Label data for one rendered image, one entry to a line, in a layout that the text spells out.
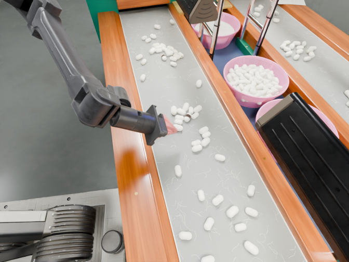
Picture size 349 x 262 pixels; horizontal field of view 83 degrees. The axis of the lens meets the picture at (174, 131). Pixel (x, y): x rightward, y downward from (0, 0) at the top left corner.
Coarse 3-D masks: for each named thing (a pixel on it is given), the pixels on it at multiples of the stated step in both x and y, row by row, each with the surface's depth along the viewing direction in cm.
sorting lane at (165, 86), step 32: (128, 32) 107; (160, 32) 107; (160, 64) 91; (192, 64) 91; (160, 96) 80; (192, 96) 80; (192, 128) 71; (224, 128) 71; (160, 160) 64; (192, 160) 64; (224, 160) 64; (192, 192) 58; (224, 192) 58; (256, 192) 58; (192, 224) 53; (224, 224) 53; (256, 224) 53; (192, 256) 49; (224, 256) 49; (256, 256) 49; (288, 256) 49
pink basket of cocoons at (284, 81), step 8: (240, 56) 90; (248, 56) 90; (256, 56) 90; (232, 64) 90; (240, 64) 92; (264, 64) 90; (272, 64) 88; (224, 72) 84; (280, 72) 86; (280, 80) 85; (288, 80) 81; (232, 88) 79; (240, 96) 80; (248, 96) 76; (272, 96) 76; (240, 104) 85; (248, 104) 83; (256, 104) 82
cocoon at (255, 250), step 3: (246, 243) 49; (249, 243) 49; (246, 246) 49; (249, 246) 48; (252, 246) 48; (255, 246) 48; (246, 249) 49; (249, 249) 48; (252, 249) 48; (255, 249) 48; (252, 252) 48; (255, 252) 48; (258, 252) 48
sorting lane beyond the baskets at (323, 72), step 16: (240, 0) 129; (256, 0) 129; (288, 16) 117; (272, 32) 107; (288, 32) 107; (304, 32) 107; (304, 48) 98; (320, 48) 98; (304, 64) 91; (320, 64) 91; (336, 64) 91; (320, 80) 85; (336, 80) 85; (336, 96) 80
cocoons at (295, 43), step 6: (258, 6) 122; (276, 12) 116; (276, 18) 111; (288, 42) 99; (294, 42) 98; (282, 48) 98; (288, 48) 95; (300, 48) 96; (312, 48) 96; (288, 54) 93; (312, 54) 93; (306, 60) 92; (348, 90) 79; (348, 96) 78; (348, 102) 76
